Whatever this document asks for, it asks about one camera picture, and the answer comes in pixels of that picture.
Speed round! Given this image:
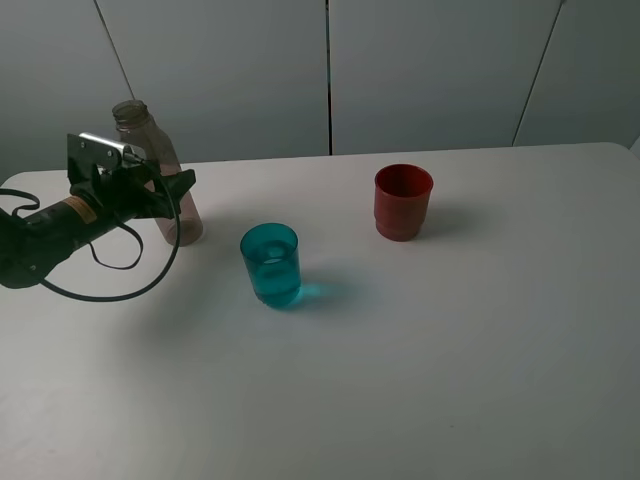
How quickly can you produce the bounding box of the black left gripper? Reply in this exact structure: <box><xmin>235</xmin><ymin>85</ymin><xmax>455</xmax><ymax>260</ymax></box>
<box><xmin>67</xmin><ymin>160</ymin><xmax>196</xmax><ymax>220</ymax></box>

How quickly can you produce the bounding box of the brown translucent water bottle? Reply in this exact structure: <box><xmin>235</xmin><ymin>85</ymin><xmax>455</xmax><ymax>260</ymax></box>
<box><xmin>110</xmin><ymin>99</ymin><xmax>205</xmax><ymax>248</ymax></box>

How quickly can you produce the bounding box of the teal translucent plastic cup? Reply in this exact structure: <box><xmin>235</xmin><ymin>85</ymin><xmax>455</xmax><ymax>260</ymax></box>
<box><xmin>240</xmin><ymin>223</ymin><xmax>301</xmax><ymax>309</ymax></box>

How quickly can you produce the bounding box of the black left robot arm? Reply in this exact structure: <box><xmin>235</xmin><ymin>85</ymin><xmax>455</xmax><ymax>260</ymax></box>
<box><xmin>1</xmin><ymin>160</ymin><xmax>196</xmax><ymax>289</ymax></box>

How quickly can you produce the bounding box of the red plastic cup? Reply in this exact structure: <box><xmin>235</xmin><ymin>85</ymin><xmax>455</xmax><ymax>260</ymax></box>
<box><xmin>374</xmin><ymin>164</ymin><xmax>434</xmax><ymax>242</ymax></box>

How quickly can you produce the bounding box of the black camera cable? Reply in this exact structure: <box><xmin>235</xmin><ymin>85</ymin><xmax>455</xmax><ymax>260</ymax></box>
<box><xmin>0</xmin><ymin>149</ymin><xmax>182</xmax><ymax>303</ymax></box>

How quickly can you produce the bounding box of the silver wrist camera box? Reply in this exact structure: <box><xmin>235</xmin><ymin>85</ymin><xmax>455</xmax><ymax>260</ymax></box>
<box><xmin>67</xmin><ymin>132</ymin><xmax>147</xmax><ymax>171</ymax></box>

